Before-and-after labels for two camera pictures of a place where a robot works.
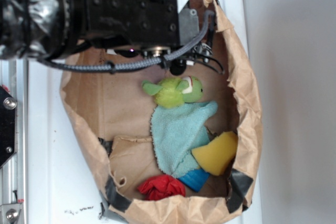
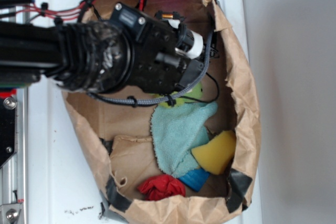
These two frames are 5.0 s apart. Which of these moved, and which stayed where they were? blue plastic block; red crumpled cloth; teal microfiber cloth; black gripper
Moved: black gripper
Stayed: blue plastic block; red crumpled cloth; teal microfiber cloth
